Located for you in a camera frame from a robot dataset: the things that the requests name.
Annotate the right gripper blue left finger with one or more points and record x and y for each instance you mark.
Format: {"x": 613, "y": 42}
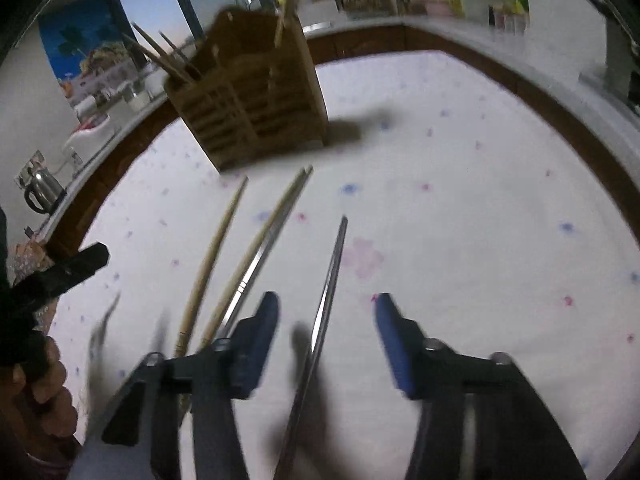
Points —
{"x": 251, "y": 342}

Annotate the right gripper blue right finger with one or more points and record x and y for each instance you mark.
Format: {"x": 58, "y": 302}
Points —
{"x": 403, "y": 343}

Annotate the person's left hand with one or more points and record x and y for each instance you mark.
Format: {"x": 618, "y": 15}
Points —
{"x": 49, "y": 391}

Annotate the white floral tablecloth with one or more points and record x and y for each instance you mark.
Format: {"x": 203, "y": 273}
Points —
{"x": 476, "y": 216}

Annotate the steel electric kettle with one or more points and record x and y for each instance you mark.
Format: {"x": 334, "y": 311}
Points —
{"x": 43, "y": 193}

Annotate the white red rice cooker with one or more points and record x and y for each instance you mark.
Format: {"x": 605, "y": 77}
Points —
{"x": 88, "y": 139}

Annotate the wooden utensil holder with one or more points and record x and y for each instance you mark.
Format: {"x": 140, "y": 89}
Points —
{"x": 250, "y": 90}

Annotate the fruit beach poster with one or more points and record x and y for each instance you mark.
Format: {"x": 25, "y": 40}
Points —
{"x": 85, "y": 50}

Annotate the pink green basin stack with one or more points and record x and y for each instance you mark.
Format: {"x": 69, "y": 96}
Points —
{"x": 443, "y": 8}

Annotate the wall power socket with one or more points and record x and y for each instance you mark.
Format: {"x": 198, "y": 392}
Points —
{"x": 36, "y": 162}

